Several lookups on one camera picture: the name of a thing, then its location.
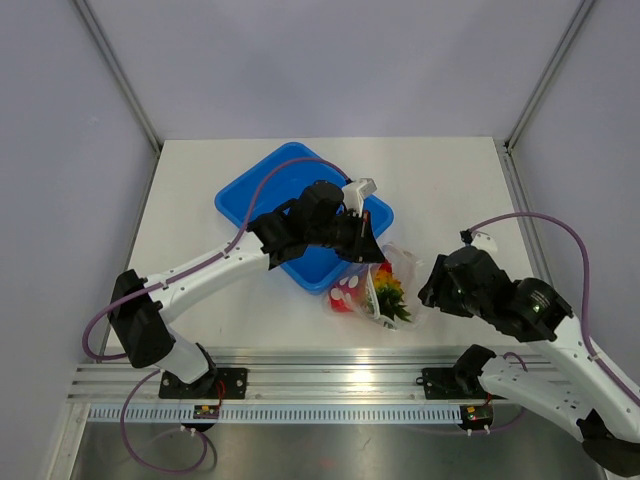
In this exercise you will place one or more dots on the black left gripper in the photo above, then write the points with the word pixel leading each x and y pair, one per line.
pixel 363 246

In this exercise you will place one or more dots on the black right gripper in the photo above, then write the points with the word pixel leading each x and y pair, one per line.
pixel 428 294

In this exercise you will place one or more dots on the clear zip top bag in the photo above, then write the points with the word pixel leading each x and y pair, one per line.
pixel 409 269

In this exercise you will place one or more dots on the dark red toy pomegranate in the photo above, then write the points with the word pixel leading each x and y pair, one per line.
pixel 347 294

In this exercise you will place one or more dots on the orange toy pineapple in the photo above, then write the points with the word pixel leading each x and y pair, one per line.
pixel 390 294

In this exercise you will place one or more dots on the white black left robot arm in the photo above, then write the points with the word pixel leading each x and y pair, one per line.
pixel 145 307

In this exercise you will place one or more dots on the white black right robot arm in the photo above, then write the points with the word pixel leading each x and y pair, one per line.
pixel 600 408

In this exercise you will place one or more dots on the blue plastic tray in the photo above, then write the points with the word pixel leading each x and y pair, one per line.
pixel 318 268

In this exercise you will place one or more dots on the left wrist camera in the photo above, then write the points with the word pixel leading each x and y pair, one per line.
pixel 356 192

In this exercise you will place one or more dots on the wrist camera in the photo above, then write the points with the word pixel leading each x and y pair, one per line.
pixel 356 192
pixel 479 240

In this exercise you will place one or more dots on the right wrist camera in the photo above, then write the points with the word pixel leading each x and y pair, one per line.
pixel 479 240

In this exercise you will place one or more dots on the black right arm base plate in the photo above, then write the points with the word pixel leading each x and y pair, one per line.
pixel 447 383

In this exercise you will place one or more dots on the aluminium table edge rail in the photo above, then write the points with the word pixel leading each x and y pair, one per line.
pixel 333 376

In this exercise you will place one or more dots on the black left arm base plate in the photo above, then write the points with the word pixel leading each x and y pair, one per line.
pixel 226 383

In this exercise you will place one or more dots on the white slotted cable duct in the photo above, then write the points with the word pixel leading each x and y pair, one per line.
pixel 278 414

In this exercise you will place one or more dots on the right aluminium frame post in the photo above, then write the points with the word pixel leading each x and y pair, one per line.
pixel 552 68

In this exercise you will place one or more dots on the aluminium frame post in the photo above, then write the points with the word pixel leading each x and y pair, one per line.
pixel 109 57
pixel 552 68

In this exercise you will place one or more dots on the left aluminium frame post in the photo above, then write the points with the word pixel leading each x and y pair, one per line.
pixel 109 57

